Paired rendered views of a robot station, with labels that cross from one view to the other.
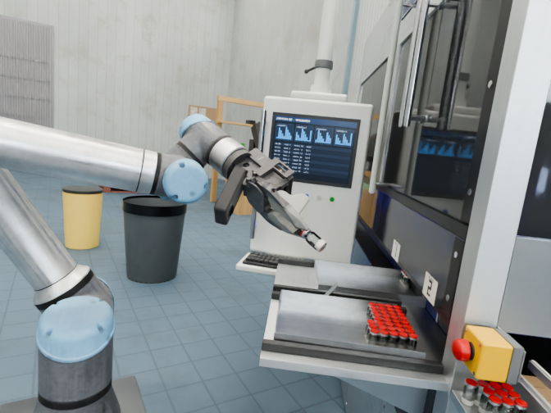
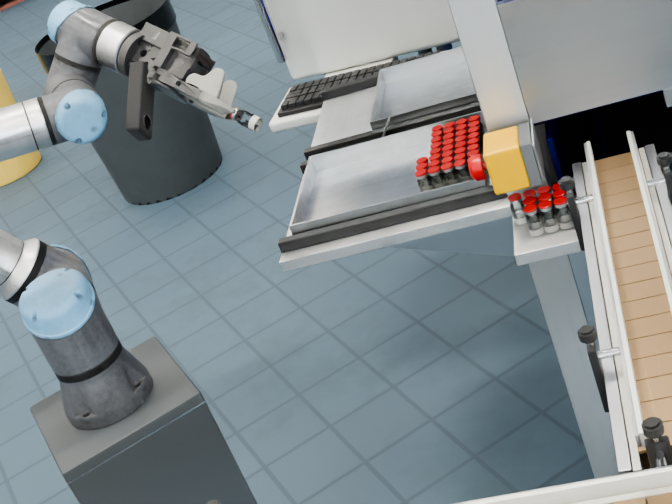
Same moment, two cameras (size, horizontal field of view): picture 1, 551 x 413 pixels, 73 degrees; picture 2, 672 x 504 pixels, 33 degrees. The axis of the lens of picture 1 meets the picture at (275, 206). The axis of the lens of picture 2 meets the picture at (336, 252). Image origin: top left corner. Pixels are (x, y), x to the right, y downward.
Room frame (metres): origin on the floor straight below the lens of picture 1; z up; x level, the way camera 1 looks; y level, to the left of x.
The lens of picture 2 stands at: (-0.88, -0.51, 1.76)
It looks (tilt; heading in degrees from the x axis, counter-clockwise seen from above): 28 degrees down; 14
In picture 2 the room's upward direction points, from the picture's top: 22 degrees counter-clockwise
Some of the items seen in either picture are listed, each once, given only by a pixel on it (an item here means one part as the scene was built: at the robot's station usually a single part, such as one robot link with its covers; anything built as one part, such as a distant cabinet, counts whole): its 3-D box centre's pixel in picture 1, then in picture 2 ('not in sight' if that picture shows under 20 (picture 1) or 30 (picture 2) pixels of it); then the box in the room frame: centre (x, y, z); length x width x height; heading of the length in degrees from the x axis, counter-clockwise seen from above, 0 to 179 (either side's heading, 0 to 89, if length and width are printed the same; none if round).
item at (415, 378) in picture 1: (349, 306); (425, 138); (1.07, -0.26, 0.87); 0.70 x 0.48 x 0.02; 177
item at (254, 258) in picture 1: (289, 263); (361, 82); (1.59, -0.09, 0.82); 0.40 x 0.14 x 0.02; 80
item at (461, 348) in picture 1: (464, 350); (481, 166); (0.65, -0.38, 0.99); 0.04 x 0.04 x 0.04; 87
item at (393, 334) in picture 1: (384, 325); (451, 155); (0.90, -0.31, 0.90); 0.18 x 0.02 x 0.05; 177
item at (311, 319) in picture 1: (342, 323); (392, 174); (0.90, -0.20, 0.90); 0.34 x 0.26 x 0.04; 87
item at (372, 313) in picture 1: (376, 324); (439, 158); (0.90, -0.29, 0.90); 0.18 x 0.02 x 0.05; 177
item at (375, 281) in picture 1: (364, 281); (458, 80); (1.24, -0.34, 0.90); 0.34 x 0.26 x 0.04; 87
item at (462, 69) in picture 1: (457, 94); not in sight; (0.98, -0.43, 1.50); 0.43 x 0.01 x 0.59; 177
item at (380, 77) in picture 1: (377, 120); not in sight; (1.97, -0.48, 1.50); 0.49 x 0.01 x 0.59; 177
